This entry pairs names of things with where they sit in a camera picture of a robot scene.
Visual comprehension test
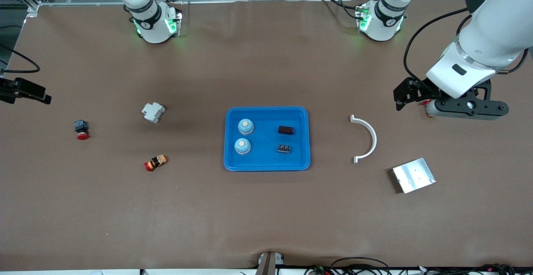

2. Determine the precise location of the blue dome bell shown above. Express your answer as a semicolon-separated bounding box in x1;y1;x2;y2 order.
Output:
234;138;252;155
237;118;255;136

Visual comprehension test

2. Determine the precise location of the red button with dark block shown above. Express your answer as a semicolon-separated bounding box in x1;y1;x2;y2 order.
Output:
74;119;90;141

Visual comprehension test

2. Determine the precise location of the silver metal power supply box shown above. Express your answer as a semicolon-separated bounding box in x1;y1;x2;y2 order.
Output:
391;158;436;194

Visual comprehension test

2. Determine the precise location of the white circuit breaker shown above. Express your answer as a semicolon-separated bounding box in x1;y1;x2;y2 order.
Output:
142;102;166;124

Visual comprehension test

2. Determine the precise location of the red emergency stop orange body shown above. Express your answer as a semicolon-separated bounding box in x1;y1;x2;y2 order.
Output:
144;155;168;172

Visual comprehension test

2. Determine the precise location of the blue plastic tray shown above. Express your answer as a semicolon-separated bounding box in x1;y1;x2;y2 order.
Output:
224;107;311;172

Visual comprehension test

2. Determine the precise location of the brass valve with red handle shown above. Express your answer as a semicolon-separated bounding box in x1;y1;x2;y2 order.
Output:
421;99;437;119

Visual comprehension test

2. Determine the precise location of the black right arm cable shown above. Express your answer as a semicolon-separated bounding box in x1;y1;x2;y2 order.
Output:
0;44;41;74

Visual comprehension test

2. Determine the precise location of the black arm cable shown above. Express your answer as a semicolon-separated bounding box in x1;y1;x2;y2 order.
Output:
0;44;41;74
403;8;472;85

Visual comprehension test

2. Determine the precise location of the white curved plastic bracket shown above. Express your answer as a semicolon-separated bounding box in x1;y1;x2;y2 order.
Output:
350;114;378;164

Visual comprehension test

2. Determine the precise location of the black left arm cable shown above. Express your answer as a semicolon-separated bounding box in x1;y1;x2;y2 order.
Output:
403;8;472;85

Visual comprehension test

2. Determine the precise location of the black left base cable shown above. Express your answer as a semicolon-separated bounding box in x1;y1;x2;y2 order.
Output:
319;0;363;20

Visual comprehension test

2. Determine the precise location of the black cable bundle with loop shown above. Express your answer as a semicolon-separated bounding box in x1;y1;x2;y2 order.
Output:
304;257;392;275

